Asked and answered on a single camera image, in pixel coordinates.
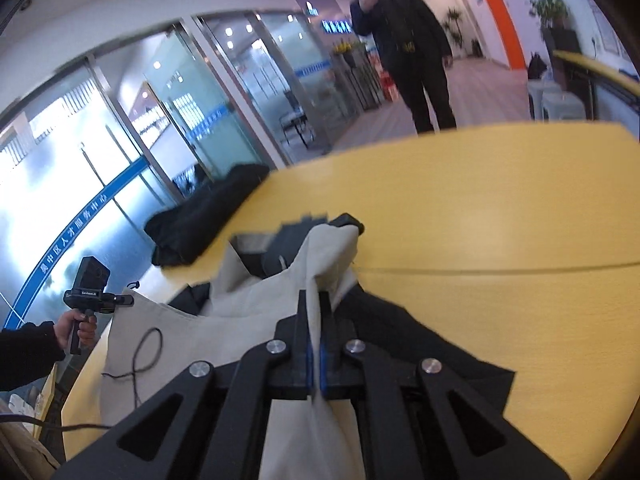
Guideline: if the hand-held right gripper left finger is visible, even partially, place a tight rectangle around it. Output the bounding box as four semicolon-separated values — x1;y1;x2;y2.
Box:
50;290;314;480

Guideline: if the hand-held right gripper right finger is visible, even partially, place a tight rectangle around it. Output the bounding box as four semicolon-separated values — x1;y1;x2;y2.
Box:
319;291;571;480

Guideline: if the beige and black jacket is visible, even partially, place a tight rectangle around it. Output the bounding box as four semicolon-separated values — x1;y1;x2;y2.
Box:
100;212;516;480

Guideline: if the person's left forearm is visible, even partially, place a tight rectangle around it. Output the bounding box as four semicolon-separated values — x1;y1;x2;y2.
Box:
0;321;66;391

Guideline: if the person's left hand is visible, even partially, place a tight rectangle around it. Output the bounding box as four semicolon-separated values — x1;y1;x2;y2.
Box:
54;307;98;351

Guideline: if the folded black garment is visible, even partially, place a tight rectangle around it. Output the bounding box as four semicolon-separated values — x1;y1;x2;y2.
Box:
144;162;271;267

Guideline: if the cardboard box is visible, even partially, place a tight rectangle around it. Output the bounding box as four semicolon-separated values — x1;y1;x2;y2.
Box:
0;422;61;480

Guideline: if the stack of red boxes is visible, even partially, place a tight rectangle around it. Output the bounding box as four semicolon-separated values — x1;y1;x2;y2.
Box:
377;57;401;101

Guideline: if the grey plastic stool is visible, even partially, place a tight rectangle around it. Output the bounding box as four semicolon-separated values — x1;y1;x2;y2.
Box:
542;92;586;121
527;80;563;121

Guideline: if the tall green potted plant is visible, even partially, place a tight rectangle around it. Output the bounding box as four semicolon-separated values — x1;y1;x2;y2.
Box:
442;7;466;56

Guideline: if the yellow folding table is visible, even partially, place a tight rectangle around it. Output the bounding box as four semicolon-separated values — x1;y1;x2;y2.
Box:
552;50;640;141

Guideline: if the thin black cable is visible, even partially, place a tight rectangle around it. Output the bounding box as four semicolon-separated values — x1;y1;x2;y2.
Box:
0;328;164;433

